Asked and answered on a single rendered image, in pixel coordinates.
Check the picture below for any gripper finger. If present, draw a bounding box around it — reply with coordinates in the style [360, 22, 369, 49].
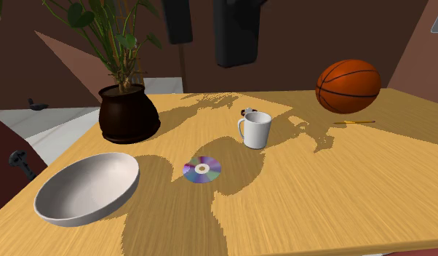
[212, 0, 270, 69]
[161, 0, 194, 46]

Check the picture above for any white mug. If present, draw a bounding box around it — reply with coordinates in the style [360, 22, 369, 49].
[237, 111, 273, 151]

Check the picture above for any green plant in dark pot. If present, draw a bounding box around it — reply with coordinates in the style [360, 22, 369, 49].
[0, 0, 164, 145]

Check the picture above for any orange basketball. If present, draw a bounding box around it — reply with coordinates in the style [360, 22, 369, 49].
[314, 59, 382, 115]

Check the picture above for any shiny compact disc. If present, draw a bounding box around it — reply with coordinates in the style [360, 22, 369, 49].
[182, 155, 223, 185]

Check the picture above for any small black object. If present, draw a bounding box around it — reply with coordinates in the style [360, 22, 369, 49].
[27, 97, 50, 112]

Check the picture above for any wooden table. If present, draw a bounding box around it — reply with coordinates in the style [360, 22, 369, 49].
[0, 87, 438, 256]

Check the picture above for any white bowl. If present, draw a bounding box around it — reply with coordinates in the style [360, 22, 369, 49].
[33, 151, 140, 228]

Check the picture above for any black lever handle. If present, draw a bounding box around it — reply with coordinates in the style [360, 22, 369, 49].
[8, 150, 38, 180]

